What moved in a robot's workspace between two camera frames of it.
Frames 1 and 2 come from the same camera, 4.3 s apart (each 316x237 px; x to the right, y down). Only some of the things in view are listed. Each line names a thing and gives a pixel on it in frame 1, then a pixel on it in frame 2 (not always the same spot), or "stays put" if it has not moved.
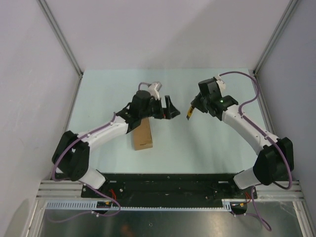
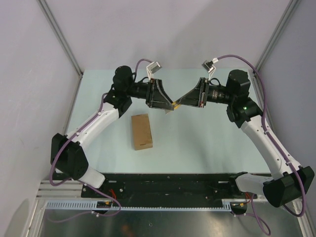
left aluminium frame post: x=63 y=42 stays put
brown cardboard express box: x=142 y=136 stays put
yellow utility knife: x=194 y=104 to x=176 y=105
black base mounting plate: x=169 y=190 stays put
